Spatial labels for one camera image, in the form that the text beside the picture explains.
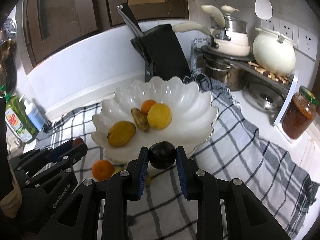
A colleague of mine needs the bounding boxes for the orange mandarin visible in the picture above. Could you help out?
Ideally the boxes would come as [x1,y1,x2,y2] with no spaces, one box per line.
[92,160,116,181]

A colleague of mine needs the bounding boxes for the green apple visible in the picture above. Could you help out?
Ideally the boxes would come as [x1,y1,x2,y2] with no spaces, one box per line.
[112,168,130,177]

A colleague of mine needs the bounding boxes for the yellow mango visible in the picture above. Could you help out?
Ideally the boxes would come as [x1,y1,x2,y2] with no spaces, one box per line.
[107,121,136,147]

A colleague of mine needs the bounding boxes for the small dark green lime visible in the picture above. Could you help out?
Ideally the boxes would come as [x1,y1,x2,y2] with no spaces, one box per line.
[126,215,136,227]

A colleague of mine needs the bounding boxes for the brown spotted banana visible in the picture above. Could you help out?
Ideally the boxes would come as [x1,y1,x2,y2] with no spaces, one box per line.
[131,108,150,132]

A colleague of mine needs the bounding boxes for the small orange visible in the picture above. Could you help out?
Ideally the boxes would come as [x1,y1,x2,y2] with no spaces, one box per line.
[141,100,157,115]

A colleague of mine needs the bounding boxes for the dark purple plum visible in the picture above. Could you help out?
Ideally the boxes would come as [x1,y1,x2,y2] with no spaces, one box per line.
[148,141,176,170]

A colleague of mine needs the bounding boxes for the yellow lemon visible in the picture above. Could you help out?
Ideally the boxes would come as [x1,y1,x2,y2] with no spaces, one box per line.
[147,103,172,129]

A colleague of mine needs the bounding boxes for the red date fruit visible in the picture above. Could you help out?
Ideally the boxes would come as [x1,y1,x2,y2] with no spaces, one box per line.
[72,137,84,147]

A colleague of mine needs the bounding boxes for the checkered kitchen cloth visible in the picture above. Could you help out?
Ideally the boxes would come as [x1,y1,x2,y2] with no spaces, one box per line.
[36,75,319,239]

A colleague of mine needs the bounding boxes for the blue white soap bottle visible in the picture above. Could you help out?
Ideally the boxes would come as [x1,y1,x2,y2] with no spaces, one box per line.
[23,99,46,131]

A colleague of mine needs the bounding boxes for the green dish soap bottle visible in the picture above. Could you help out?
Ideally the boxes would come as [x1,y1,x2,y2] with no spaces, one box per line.
[1,85,37,144]

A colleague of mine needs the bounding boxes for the small brown kiwi fruit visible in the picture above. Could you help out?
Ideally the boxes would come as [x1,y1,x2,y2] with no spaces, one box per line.
[145,174,152,186]

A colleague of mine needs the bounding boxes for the glass jar of pickle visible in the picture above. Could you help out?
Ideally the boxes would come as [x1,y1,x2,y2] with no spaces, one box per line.
[281,86,319,140]

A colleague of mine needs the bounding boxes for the white scalloped fruit bowl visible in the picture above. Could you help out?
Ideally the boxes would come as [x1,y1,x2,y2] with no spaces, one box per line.
[91,77,219,164]

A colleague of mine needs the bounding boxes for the steel pot lid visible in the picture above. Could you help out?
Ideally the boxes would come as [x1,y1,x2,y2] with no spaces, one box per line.
[247,82,285,112]

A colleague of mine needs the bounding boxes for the hanging metal strainer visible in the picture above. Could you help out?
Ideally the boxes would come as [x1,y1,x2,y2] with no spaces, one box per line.
[1,18,17,42]

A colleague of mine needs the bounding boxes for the black knife block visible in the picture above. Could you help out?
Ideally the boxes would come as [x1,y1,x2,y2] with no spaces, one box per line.
[131,24,191,82]

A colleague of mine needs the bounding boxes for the metal corner shelf rack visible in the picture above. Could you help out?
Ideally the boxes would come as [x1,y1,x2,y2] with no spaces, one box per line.
[191,38,298,126]

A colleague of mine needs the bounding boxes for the large steel stockpot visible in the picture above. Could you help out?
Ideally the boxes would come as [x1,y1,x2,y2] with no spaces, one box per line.
[202,55,248,92]

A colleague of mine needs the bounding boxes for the white ceramic kettle pot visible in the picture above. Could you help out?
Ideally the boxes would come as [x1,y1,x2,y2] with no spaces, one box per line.
[252,27,296,76]

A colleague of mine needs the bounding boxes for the steel pot with lid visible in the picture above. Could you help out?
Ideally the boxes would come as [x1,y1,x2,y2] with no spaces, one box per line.
[201,5,247,34]

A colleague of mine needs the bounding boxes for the white rice paddle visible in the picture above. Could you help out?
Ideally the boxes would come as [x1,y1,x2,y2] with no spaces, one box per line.
[254,0,273,20]

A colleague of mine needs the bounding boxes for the wooden window frame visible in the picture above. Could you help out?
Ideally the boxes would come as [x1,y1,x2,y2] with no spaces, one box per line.
[22,0,189,68]

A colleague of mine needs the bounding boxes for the knife handles in block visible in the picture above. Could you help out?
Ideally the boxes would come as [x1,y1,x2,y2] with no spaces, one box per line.
[116,3,144,38]

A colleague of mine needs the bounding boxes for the cream saucepan with handle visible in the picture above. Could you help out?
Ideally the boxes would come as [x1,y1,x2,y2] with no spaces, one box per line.
[172,23,250,57]

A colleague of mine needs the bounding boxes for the wall power outlets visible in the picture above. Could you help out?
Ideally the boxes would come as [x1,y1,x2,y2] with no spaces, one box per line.
[261,17,318,61]

